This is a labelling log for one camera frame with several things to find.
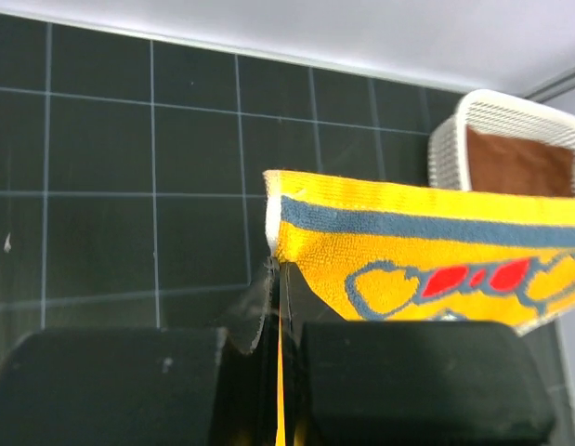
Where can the black grid mat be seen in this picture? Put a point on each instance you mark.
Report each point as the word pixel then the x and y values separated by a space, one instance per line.
pixel 132 189

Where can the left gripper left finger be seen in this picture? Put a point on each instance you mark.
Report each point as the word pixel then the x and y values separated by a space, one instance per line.
pixel 212 385

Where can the brown towel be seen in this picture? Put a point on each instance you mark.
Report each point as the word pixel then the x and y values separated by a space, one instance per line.
pixel 518 166

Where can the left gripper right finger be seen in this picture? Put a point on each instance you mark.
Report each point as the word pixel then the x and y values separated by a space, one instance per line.
pixel 404 382

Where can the white perforated basket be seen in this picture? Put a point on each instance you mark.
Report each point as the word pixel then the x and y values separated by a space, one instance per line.
pixel 492 112

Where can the yellow and blue towel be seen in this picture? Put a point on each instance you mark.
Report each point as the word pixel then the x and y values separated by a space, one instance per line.
pixel 378 251

